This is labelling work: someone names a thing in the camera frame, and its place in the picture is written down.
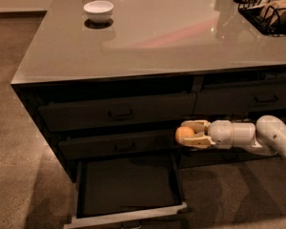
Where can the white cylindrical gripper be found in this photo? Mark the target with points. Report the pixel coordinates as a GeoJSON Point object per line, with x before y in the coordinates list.
{"type": "Point", "coordinates": [221, 133]}

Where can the orange fruit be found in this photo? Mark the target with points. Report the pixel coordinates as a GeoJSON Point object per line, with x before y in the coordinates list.
{"type": "Point", "coordinates": [182, 132]}

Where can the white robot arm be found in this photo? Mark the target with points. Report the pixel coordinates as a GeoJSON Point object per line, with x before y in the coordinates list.
{"type": "Point", "coordinates": [266, 137]}

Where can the bottom right dark drawer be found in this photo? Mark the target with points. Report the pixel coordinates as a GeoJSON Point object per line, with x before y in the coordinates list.
{"type": "Point", "coordinates": [190, 159]}

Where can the dark drawer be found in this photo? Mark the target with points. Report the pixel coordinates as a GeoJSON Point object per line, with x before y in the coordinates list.
{"type": "Point", "coordinates": [241, 100]}
{"type": "Point", "coordinates": [80, 115]}
{"type": "Point", "coordinates": [190, 159]}
{"type": "Point", "coordinates": [112, 145]}

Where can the middle left dark drawer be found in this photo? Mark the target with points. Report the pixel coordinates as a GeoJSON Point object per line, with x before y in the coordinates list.
{"type": "Point", "coordinates": [112, 145]}

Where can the top left dark drawer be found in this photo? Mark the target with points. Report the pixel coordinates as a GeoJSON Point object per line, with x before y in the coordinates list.
{"type": "Point", "coordinates": [80, 115]}

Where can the top right dark drawer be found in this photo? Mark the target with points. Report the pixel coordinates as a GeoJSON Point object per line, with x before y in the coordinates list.
{"type": "Point", "coordinates": [241, 100]}

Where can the open bottom left drawer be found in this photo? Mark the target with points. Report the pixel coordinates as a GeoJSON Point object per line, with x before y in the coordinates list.
{"type": "Point", "coordinates": [140, 191]}

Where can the dark drawer cabinet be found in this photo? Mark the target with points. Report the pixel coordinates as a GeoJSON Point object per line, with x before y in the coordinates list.
{"type": "Point", "coordinates": [148, 47]}

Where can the brown packet in basket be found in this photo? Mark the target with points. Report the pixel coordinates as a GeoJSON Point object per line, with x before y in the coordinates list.
{"type": "Point", "coordinates": [274, 13]}

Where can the white ceramic bowl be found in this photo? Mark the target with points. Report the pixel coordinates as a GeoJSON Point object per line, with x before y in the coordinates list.
{"type": "Point", "coordinates": [99, 12]}

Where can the black wire basket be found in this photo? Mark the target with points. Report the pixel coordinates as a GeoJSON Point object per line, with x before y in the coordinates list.
{"type": "Point", "coordinates": [250, 10]}

